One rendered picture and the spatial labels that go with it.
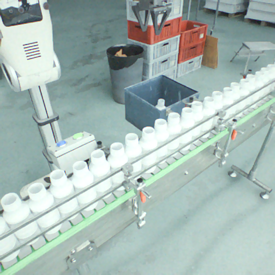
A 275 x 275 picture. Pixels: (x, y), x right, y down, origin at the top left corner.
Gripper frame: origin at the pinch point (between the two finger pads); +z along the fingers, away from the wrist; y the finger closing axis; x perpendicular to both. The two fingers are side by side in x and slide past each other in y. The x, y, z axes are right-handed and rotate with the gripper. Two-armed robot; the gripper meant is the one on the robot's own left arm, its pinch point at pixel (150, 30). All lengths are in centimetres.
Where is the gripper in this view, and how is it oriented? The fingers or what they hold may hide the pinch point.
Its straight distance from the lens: 80.8
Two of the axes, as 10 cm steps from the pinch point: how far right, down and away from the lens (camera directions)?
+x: -7.8, 4.1, -4.7
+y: -6.3, -4.9, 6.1
